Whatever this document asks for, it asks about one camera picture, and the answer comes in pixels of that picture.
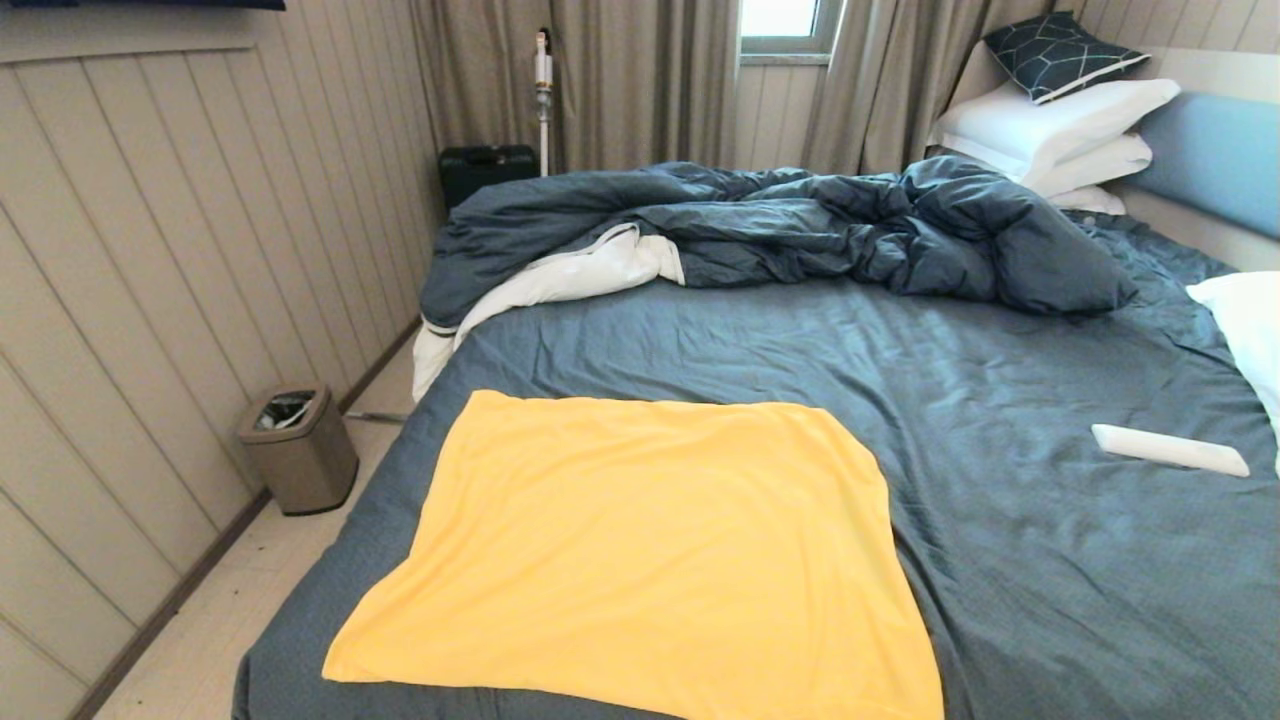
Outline yellow t-shirt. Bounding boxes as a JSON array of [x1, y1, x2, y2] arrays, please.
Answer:
[[322, 389, 946, 720]]

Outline white stick vacuum cleaner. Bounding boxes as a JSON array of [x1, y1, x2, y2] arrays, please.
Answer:
[[533, 27, 556, 177]]

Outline flat white pillow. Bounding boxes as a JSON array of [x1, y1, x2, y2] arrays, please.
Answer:
[[1020, 133, 1154, 199]]

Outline dark blue bed sheet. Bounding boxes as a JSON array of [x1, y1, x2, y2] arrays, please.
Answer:
[[232, 210, 1280, 720]]

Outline dark geometric pattern cushion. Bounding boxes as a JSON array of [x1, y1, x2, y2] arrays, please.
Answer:
[[981, 11, 1151, 106]]

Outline light blue headboard pad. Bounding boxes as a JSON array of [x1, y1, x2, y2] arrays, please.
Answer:
[[1130, 92, 1280, 241]]

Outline dark green hard case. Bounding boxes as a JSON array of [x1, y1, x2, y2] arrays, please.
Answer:
[[438, 145, 541, 213]]

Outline long white remote control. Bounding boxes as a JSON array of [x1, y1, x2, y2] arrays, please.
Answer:
[[1090, 423, 1251, 478]]

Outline brown metal trash bin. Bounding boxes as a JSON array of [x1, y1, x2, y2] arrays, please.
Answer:
[[235, 384, 360, 517]]

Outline beige headboard frame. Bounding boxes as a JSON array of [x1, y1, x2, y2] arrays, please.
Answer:
[[945, 40, 1280, 273]]

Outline window with grey frame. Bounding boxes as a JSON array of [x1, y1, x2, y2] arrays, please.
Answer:
[[738, 0, 843, 57]]

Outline white duvet lining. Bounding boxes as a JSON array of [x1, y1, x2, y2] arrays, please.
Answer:
[[411, 222, 687, 403]]

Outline large white pillow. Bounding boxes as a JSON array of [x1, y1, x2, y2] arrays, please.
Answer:
[[930, 78, 1182, 186]]

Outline small white pillow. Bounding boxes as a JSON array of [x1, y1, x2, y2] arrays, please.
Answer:
[[1045, 184, 1127, 216]]

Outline crumpled dark blue duvet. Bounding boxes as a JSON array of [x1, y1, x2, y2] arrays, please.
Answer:
[[418, 155, 1139, 331]]

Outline wide beige curtain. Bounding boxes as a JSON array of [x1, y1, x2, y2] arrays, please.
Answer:
[[408, 0, 741, 176]]

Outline narrow beige curtain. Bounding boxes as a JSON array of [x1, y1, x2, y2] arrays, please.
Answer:
[[800, 0, 1056, 177]]

